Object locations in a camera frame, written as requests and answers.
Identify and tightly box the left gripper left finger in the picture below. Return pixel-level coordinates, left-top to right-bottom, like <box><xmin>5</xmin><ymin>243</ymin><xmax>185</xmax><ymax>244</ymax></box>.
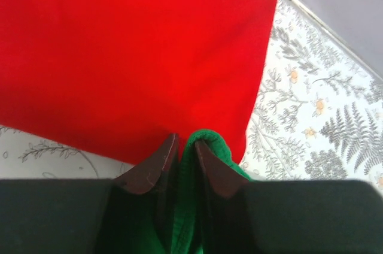
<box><xmin>95</xmin><ymin>134</ymin><xmax>179</xmax><ymax>253</ymax></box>

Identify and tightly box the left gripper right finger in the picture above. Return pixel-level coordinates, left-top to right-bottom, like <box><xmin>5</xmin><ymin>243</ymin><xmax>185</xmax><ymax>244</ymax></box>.
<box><xmin>194</xmin><ymin>140</ymin><xmax>257</xmax><ymax>253</ymax></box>

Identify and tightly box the green t shirt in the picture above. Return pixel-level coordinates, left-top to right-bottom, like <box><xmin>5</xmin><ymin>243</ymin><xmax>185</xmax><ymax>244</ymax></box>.
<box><xmin>170</xmin><ymin>129</ymin><xmax>251</xmax><ymax>253</ymax></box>

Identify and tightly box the floral table cloth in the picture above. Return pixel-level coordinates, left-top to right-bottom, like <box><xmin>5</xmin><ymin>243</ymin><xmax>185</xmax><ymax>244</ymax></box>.
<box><xmin>1</xmin><ymin>0</ymin><xmax>382</xmax><ymax>189</ymax></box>

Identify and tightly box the folded red t shirt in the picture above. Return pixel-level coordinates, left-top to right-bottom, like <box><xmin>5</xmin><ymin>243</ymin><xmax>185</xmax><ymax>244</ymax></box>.
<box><xmin>1</xmin><ymin>0</ymin><xmax>277</xmax><ymax>164</ymax></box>

